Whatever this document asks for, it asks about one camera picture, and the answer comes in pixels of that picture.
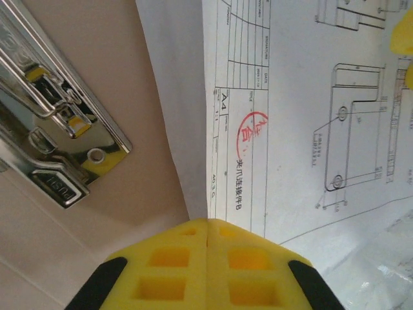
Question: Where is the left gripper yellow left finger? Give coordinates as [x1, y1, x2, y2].
[63, 218, 208, 310]

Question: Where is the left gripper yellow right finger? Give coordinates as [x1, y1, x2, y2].
[206, 218, 348, 310]

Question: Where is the drawing sheet with red stamp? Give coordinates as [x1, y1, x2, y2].
[201, 0, 413, 259]

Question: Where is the clear sleeve with blue edge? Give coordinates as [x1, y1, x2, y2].
[316, 209, 413, 310]

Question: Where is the white drawing paper sheet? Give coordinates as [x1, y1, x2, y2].
[135, 0, 210, 221]

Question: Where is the beige clip folder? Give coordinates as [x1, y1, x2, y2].
[0, 0, 208, 310]

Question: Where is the chrome folder clip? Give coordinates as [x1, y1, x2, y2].
[0, 0, 134, 209]

